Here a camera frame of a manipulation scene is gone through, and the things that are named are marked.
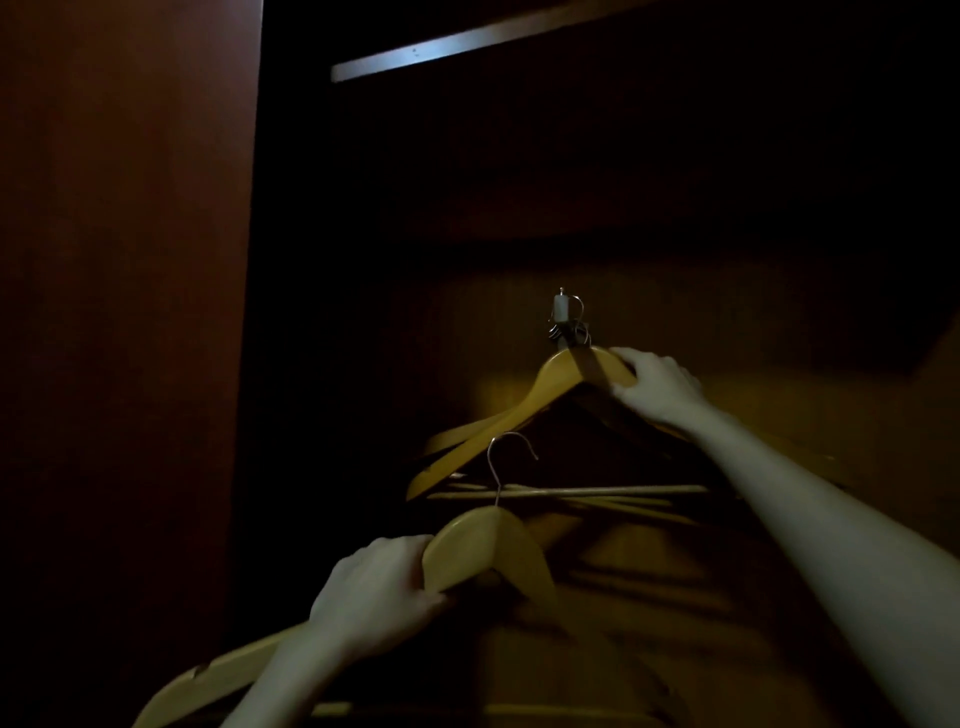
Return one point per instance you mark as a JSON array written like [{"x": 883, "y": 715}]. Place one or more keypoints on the person's left hand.
[{"x": 375, "y": 592}]

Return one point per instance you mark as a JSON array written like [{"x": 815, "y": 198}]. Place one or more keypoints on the small white tag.
[{"x": 561, "y": 307}]

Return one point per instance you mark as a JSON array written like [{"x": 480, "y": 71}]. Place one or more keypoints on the metal wardrobe hook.
[{"x": 566, "y": 334}]

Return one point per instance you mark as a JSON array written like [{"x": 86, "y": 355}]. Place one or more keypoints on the person's right hand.
[{"x": 660, "y": 386}]

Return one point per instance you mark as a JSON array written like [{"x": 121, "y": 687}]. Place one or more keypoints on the brown wooden wardrobe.
[{"x": 127, "y": 300}]

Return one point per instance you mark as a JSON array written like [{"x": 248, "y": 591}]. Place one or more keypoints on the person's right forearm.
[{"x": 840, "y": 547}]

